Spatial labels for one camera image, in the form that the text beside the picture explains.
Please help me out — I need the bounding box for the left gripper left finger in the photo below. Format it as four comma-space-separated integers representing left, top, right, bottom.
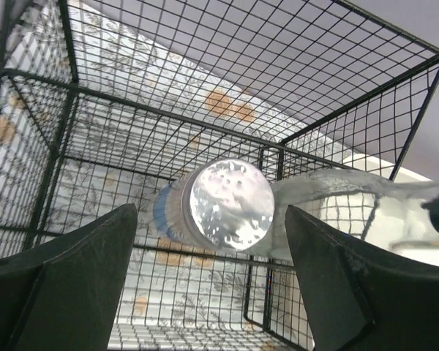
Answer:
0, 204, 138, 350

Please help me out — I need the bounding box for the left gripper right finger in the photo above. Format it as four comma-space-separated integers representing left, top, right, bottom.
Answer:
285, 206, 439, 350

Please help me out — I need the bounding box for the glass bottle gold stopper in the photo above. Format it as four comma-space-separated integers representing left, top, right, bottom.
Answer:
270, 170, 439, 263

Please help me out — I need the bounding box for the silver lid spice jar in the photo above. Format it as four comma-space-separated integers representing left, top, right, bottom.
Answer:
145, 158, 275, 252

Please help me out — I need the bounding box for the black wire rack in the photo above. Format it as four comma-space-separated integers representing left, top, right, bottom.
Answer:
0, 1, 439, 350

